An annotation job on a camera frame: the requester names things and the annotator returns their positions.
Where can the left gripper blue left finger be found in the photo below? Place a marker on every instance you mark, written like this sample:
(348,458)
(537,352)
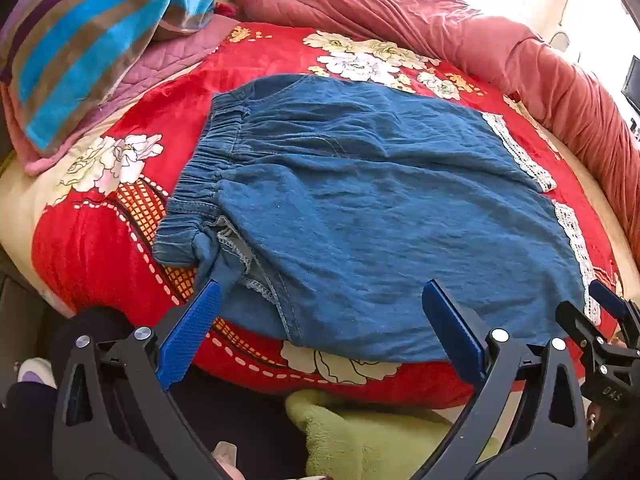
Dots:
(181,332)

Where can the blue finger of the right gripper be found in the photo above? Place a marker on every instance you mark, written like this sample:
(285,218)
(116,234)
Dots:
(608,300)

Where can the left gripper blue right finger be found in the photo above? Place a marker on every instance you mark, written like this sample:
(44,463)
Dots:
(460,331)

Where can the person's left hand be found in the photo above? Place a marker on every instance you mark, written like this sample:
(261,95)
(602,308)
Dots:
(225,454)

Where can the white purple slipper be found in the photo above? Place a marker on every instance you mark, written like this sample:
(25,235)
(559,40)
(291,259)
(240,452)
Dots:
(37,370)

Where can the red floral blanket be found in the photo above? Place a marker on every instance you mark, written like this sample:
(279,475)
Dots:
(93,241)

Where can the green fleece jacket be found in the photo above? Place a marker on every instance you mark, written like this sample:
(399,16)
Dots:
(349,440)

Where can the rust red rolled duvet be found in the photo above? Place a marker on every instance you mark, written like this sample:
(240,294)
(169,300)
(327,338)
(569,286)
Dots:
(562,97)

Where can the cream bed sheet mattress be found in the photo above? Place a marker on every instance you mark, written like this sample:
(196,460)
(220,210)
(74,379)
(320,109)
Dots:
(23,198)

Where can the pink quilted pillow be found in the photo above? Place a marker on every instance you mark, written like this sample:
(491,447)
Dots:
(160,60)

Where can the striped blue brown towel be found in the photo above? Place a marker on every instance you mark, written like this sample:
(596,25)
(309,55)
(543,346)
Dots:
(60,59)

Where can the black wall television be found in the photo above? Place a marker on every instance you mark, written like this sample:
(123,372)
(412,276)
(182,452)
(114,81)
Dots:
(631,86)

